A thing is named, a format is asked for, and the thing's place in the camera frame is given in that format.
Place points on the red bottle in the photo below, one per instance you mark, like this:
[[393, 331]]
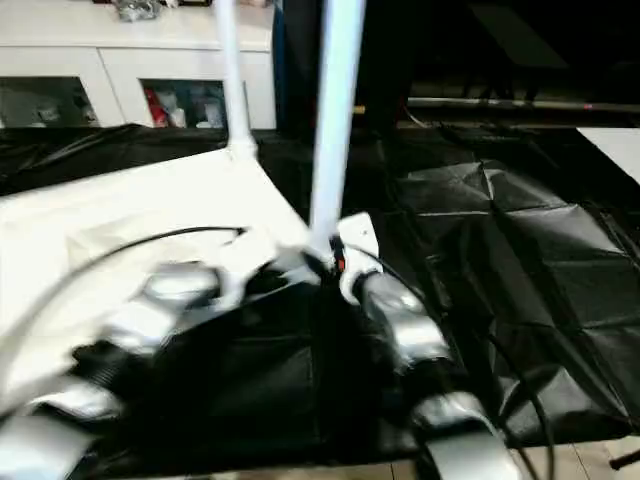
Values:
[[157, 107]]

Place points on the black plastic mat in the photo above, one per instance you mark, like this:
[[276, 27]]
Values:
[[525, 240]]

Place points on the silvery ornament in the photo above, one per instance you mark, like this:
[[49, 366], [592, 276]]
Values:
[[136, 10]]

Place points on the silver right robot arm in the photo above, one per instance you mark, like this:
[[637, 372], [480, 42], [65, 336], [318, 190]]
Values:
[[410, 325]]

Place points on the white plastic table top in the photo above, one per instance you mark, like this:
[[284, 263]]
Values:
[[125, 210]]

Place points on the white sideboard cabinet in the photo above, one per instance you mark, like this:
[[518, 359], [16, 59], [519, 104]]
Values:
[[125, 55]]

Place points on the dark metal rail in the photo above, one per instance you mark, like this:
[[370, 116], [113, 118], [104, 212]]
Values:
[[525, 103]]

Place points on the dark blue panel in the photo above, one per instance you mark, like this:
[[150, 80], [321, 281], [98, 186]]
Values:
[[279, 65]]

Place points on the black floor rod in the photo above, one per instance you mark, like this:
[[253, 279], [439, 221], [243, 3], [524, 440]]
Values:
[[625, 459]]

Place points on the small tan label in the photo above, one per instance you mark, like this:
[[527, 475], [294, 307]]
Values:
[[361, 107]]

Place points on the white flat board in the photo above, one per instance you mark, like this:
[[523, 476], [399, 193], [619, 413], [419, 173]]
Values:
[[615, 152]]

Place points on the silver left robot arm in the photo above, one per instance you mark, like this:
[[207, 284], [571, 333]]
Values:
[[150, 310]]

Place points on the white plastic table leg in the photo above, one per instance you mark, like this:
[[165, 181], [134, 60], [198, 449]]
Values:
[[337, 125], [235, 75]]

